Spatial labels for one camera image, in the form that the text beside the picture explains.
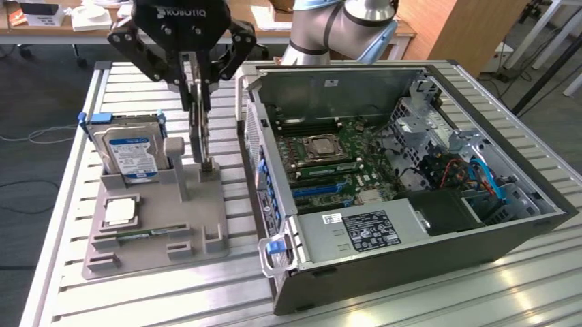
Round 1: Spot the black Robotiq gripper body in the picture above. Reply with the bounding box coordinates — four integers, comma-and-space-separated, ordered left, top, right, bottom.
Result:
130, 0, 229, 55

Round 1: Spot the green GPU card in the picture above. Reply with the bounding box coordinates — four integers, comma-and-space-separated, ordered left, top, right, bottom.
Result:
181, 50, 214, 173

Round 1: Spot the black RAM slot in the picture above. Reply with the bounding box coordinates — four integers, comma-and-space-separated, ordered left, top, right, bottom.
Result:
278, 128, 340, 137
277, 123, 340, 131

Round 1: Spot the long black expansion slot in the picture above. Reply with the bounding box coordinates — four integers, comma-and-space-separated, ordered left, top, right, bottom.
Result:
289, 178, 342, 191

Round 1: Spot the blue expansion slot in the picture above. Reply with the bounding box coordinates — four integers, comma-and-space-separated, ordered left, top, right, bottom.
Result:
290, 183, 345, 200

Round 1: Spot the white square box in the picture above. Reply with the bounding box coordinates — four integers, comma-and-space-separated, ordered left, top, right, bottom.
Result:
70, 5, 111, 32

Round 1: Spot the blue disk caddy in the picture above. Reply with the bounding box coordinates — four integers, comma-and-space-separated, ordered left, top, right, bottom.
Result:
77, 109, 165, 137

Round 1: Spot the white labelled box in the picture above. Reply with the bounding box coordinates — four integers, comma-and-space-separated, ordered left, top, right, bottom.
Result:
17, 1, 63, 27

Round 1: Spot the silver hard disk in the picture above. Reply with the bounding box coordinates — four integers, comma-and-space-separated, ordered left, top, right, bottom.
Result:
89, 121, 165, 184

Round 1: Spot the silver CPU in socket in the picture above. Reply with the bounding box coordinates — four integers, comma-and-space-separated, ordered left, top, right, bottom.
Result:
297, 134, 353, 163

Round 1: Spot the green RAM stick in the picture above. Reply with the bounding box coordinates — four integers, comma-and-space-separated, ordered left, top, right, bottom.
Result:
115, 228, 181, 239
298, 162, 356, 178

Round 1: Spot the green motherboard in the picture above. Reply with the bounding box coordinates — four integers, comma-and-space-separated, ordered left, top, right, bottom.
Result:
272, 115, 409, 214

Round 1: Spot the wooden cabinet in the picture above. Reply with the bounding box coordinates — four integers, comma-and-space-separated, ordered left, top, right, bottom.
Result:
398, 0, 517, 78

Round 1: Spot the grey parts rack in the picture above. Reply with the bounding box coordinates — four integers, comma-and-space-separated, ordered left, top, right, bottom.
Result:
79, 136, 230, 281

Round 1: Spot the grey labelled power supply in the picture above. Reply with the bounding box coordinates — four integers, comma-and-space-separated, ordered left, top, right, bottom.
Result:
297, 199, 431, 265

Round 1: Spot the open black PC case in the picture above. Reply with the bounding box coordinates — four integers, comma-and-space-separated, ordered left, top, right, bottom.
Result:
234, 60, 579, 316

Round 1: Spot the white floor cable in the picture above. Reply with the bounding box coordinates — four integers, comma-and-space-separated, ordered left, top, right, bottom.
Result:
0, 124, 78, 144

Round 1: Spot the orange wire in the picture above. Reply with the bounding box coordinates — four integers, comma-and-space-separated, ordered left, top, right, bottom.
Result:
444, 159, 473, 189

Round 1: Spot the white desk frame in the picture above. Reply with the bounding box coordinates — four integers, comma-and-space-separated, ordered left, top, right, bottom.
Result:
503, 0, 582, 96

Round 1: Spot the blue data wire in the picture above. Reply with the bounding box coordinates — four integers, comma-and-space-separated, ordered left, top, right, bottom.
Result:
467, 158, 505, 205

